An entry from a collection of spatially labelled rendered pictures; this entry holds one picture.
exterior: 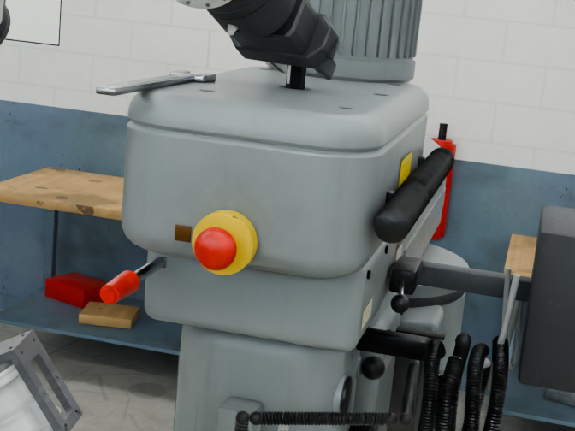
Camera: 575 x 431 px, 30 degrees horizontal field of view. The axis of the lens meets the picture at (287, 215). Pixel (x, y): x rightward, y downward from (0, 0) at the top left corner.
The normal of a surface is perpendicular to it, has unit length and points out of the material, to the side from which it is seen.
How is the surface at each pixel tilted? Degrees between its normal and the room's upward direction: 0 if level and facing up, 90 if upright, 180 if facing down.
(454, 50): 90
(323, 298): 90
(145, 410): 0
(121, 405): 0
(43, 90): 90
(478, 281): 90
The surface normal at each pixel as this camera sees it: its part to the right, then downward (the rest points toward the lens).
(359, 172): 0.59, 0.23
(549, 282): -0.24, 0.18
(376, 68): 0.38, 0.24
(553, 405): 0.10, -0.97
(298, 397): 0.05, 0.22
